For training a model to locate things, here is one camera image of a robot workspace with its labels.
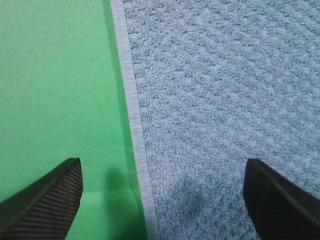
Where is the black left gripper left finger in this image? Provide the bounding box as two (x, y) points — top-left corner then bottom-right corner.
(0, 158), (83, 240)

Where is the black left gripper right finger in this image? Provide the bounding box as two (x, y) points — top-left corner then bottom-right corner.
(243, 158), (320, 240)

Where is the blue waffle-weave towel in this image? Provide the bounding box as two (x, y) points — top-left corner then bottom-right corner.
(110, 0), (320, 240)

